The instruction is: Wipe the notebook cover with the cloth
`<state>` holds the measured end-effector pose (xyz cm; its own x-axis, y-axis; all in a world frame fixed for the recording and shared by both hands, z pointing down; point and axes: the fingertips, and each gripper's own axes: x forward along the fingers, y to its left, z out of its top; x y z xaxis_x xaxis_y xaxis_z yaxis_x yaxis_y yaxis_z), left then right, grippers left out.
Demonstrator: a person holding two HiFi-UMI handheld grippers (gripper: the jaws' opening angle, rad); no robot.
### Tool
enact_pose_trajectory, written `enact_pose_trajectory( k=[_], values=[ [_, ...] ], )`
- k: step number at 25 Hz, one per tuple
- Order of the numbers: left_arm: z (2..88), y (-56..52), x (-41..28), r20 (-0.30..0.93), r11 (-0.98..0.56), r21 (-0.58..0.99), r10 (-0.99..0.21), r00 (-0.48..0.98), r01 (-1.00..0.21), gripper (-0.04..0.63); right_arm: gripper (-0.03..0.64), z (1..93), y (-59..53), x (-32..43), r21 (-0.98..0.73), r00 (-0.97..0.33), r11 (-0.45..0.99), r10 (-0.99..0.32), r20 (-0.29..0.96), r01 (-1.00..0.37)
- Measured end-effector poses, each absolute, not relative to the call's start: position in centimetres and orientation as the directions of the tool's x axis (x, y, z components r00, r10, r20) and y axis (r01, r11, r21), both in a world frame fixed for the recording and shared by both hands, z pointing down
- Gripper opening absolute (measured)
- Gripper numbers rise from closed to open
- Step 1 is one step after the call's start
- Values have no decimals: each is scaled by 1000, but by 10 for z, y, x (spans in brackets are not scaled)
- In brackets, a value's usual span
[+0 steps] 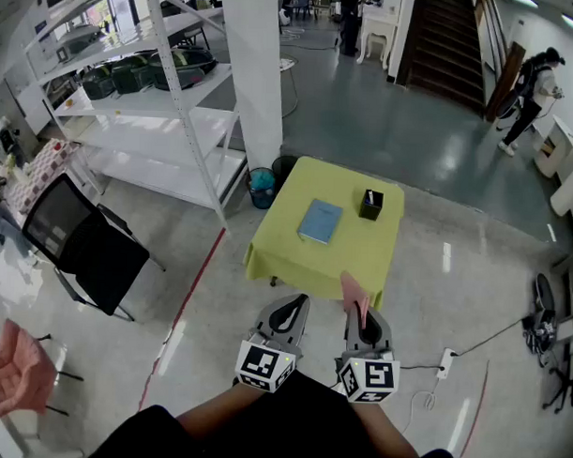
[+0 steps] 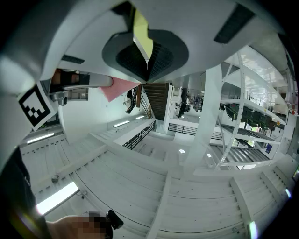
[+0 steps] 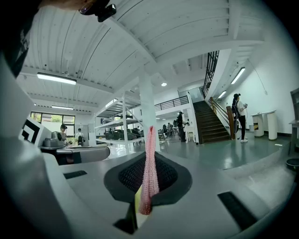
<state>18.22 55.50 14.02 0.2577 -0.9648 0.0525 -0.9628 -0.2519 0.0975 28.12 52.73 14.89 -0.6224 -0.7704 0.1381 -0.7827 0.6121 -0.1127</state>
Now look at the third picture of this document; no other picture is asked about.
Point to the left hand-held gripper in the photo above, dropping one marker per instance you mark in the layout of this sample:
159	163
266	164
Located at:
30	130

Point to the dark wooden staircase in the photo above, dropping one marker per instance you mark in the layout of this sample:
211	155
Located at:
210	126

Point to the long ceiling light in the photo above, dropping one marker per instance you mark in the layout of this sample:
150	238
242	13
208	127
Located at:
56	78
238	75
62	107
222	94

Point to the pink cloth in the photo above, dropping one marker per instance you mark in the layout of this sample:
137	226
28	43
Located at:
150	163

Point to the white side table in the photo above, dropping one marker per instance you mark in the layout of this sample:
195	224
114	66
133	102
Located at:
189	130

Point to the white metal shelf rack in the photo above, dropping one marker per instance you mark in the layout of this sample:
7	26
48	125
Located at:
124	116

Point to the black head camera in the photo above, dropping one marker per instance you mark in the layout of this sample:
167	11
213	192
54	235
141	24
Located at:
105	12

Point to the white counter cabinet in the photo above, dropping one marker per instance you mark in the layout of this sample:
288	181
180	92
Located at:
272	126

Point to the grey cubby shelf unit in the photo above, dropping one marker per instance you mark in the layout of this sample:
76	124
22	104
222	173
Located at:
294	116

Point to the black round container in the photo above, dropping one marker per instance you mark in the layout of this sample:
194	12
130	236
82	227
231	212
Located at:
293	163

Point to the wooden stair handrail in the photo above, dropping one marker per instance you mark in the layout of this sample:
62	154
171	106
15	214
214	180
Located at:
230	121

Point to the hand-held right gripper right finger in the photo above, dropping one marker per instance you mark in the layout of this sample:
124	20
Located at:
198	198

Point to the white pillar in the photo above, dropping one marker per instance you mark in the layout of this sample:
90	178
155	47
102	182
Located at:
147	105

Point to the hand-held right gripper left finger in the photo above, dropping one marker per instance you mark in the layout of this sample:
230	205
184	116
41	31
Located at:
93	182

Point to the black balcony railing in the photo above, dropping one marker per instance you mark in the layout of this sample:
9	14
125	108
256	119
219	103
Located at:
172	102
211	70

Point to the row of black cases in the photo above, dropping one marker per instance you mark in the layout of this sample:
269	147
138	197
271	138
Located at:
116	135

